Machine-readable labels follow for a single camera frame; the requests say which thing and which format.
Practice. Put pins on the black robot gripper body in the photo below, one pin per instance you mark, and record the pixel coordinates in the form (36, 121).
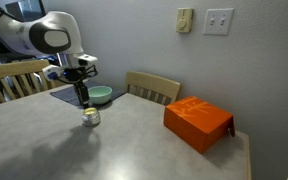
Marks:
(74, 70)

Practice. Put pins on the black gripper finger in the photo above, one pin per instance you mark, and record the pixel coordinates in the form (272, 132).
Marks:
(78, 95)
(85, 96)

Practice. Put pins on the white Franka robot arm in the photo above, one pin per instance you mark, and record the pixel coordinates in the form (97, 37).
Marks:
(34, 33)

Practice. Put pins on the silver glass jar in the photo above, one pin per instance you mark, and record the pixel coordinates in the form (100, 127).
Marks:
(91, 118)

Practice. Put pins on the dark grey cloth placemat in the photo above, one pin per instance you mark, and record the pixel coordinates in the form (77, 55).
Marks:
(65, 95)

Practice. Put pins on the mint green bowl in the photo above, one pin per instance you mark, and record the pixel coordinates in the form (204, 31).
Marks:
(100, 95)

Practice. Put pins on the wooden chair with cushion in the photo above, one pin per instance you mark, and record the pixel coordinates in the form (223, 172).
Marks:
(17, 83)

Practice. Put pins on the light wooden slatted chair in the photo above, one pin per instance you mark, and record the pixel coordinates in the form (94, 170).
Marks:
(152, 87)

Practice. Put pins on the orange cardboard box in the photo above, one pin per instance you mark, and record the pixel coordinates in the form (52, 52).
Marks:
(197, 121)

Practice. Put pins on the beige wall thermostat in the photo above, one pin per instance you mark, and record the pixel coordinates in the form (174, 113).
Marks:
(184, 20)

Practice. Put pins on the white double light switch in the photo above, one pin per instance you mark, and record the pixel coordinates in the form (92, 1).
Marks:
(218, 21)

